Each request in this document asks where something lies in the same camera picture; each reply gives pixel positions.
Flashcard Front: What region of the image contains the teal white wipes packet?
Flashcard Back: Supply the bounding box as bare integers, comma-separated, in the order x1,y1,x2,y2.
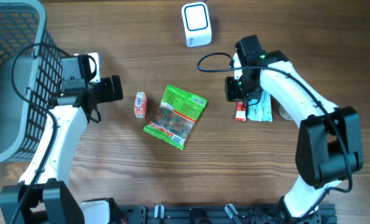
247,90,272,122

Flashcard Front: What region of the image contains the red stick sachet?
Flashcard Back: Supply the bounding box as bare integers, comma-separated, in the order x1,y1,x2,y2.
235,101,247,121

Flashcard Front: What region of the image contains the small red orange box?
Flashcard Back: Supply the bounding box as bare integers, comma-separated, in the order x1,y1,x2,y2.
134,91,147,119

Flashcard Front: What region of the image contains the green lid jar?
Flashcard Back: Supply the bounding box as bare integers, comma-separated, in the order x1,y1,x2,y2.
279,105,293,121

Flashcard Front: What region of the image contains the green gummy candy bag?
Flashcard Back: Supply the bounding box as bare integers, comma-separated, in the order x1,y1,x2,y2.
143,85,207,150

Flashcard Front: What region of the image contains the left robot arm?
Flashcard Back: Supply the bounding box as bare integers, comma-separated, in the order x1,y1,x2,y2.
0,53,126,223

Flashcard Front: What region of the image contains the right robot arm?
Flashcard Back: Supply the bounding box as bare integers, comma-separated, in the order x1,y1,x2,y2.
225,35,363,223

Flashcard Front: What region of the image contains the white barcode scanner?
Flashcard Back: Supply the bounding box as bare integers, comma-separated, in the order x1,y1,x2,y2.
181,2,212,48

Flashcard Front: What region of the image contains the grey plastic mesh basket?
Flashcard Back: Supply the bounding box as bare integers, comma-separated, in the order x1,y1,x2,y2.
0,0,63,163

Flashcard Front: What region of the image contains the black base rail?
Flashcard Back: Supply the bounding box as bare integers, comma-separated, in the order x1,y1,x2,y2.
110,203,338,224

